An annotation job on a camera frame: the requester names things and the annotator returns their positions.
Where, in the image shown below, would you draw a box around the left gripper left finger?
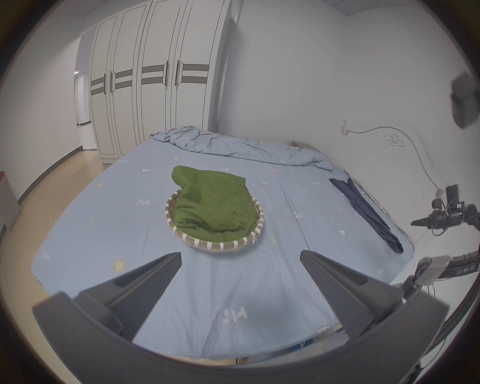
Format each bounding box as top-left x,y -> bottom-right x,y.
75,252 -> 182,341

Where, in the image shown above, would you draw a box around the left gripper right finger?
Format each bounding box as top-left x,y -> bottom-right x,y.
300,250 -> 404,340

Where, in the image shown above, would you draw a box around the green shorts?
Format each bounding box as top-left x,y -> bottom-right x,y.
172,165 -> 254,243

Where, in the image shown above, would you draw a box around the dark blue garment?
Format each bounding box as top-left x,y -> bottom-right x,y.
329,177 -> 404,255

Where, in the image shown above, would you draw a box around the round woven basket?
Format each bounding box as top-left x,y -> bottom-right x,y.
164,188 -> 265,254

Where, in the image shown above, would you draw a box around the bed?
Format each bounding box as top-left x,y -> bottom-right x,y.
32,118 -> 445,362

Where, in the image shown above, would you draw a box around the pale blue quilt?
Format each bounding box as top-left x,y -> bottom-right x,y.
150,127 -> 333,172

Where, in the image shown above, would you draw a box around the white wardrobe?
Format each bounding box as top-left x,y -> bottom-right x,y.
89,0 -> 231,160

